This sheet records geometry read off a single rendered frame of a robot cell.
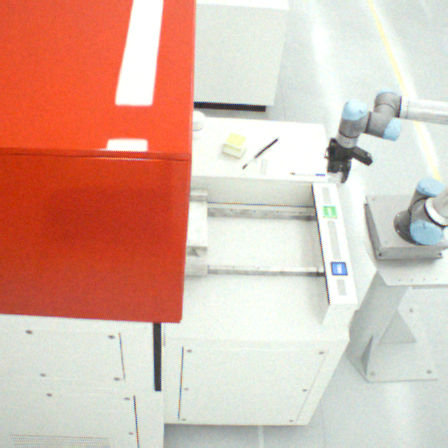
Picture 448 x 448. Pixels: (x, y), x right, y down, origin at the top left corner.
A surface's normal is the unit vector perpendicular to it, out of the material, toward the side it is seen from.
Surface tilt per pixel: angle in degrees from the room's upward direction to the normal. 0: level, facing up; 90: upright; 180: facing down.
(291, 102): 0
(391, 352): 0
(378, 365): 0
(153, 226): 90
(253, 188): 90
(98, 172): 90
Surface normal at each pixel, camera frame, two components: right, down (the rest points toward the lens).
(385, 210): 0.06, -0.69
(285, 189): 0.01, 0.74
